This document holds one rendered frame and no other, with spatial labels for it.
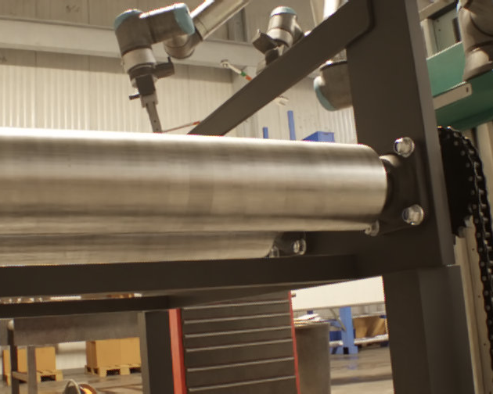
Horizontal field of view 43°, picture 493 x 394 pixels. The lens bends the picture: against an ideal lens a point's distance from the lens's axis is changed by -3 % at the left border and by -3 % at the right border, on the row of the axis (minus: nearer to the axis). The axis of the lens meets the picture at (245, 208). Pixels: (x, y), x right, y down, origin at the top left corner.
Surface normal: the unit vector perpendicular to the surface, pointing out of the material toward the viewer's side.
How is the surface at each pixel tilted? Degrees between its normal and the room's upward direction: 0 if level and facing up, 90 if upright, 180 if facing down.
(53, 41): 90
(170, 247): 138
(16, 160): 82
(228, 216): 144
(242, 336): 90
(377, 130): 90
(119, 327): 90
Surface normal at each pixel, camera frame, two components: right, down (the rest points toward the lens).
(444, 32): -0.86, -0.02
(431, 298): 0.43, -0.19
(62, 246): 0.37, 0.52
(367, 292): 0.02, -0.18
